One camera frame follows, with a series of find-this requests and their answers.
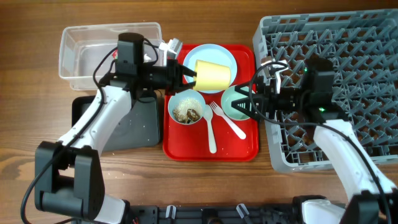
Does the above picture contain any red serving tray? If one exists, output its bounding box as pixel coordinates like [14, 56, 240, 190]
[163, 45, 259, 162]

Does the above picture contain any clear plastic bin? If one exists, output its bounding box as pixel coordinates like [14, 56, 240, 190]
[58, 22, 163, 91]

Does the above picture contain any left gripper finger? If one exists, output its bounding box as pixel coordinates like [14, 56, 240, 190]
[178, 65, 197, 77]
[178, 82, 196, 92]

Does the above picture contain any light blue plate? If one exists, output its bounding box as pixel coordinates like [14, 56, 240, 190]
[183, 44, 238, 94]

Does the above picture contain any pink plastic fork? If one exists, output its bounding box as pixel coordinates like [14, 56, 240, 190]
[210, 101, 246, 139]

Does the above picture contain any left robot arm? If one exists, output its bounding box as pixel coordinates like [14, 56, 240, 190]
[21, 32, 196, 223]

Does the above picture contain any yellow plastic cup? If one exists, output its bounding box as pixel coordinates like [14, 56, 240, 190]
[193, 60, 231, 91]

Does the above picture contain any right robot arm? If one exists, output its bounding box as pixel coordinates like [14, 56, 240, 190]
[231, 58, 397, 223]

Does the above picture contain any black plastic tray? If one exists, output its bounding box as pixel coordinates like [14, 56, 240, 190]
[60, 86, 160, 154]

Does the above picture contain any light blue bowl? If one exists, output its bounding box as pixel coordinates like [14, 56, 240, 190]
[167, 89, 205, 125]

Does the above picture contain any red snack wrapper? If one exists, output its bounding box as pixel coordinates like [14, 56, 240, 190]
[112, 50, 118, 59]

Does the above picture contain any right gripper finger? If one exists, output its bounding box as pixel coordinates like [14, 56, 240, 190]
[231, 101, 264, 121]
[234, 82, 264, 101]

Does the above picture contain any white tissue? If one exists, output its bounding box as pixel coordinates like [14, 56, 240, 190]
[144, 54, 152, 62]

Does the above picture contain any white plastic spoon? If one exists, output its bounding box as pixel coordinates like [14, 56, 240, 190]
[203, 105, 217, 154]

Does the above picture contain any green bowl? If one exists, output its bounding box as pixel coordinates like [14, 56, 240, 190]
[221, 85, 249, 121]

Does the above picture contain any food scraps and rice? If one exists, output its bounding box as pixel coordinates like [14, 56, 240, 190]
[172, 98, 203, 124]

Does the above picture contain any grey dishwasher rack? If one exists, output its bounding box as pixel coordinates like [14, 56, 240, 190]
[252, 9, 397, 165]

